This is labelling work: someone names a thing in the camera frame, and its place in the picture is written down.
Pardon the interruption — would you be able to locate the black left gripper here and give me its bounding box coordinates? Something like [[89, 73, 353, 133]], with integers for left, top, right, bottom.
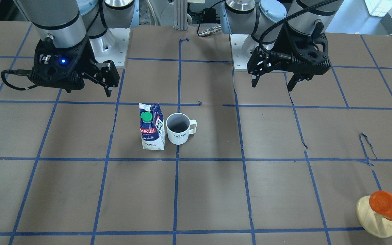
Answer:
[[247, 26, 331, 92]]

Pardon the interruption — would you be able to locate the aluminium frame post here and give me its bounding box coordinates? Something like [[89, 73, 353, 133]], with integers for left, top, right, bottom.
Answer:
[[173, 0, 188, 31]]

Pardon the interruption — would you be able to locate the white ceramic mug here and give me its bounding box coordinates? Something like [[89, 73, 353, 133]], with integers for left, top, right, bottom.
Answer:
[[165, 113, 197, 145]]

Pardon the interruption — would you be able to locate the blue white milk carton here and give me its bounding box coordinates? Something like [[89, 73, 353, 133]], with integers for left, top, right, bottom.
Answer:
[[139, 103, 165, 151]]

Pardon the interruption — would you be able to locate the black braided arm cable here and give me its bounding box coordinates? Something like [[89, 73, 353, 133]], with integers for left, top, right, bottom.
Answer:
[[259, 0, 339, 60]]

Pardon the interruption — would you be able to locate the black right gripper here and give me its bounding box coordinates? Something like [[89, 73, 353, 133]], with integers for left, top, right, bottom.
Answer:
[[28, 37, 120, 97]]

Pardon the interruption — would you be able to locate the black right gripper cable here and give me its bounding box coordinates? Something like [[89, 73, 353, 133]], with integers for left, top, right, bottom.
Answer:
[[1, 69, 38, 91]]

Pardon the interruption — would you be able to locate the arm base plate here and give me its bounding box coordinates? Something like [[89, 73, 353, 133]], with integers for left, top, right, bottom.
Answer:
[[230, 34, 257, 71], [89, 28, 131, 68]]

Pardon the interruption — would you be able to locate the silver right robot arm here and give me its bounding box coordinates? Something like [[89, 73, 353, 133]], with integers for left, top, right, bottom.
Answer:
[[1, 0, 140, 97]]

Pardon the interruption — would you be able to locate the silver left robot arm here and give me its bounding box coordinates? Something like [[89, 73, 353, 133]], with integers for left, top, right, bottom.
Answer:
[[220, 0, 343, 92]]

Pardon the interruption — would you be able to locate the orange cup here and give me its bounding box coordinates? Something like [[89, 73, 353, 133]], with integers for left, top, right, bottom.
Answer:
[[369, 191, 392, 221]]

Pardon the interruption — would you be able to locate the wooden cup stand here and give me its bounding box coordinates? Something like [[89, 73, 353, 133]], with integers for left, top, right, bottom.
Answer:
[[355, 195, 392, 239]]

